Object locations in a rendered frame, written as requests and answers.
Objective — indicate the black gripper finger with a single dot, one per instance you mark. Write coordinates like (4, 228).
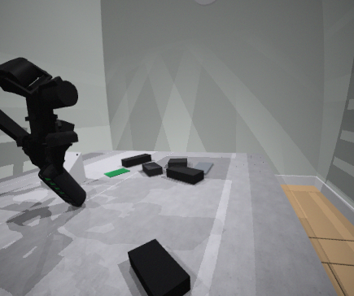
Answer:
(37, 154)
(56, 155)

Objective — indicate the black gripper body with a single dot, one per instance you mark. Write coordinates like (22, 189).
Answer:
(42, 125)

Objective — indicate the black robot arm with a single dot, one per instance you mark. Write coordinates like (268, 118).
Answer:
(17, 76)

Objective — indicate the dark grey switch panel with green rocker switches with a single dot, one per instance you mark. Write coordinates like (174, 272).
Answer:
(63, 184)

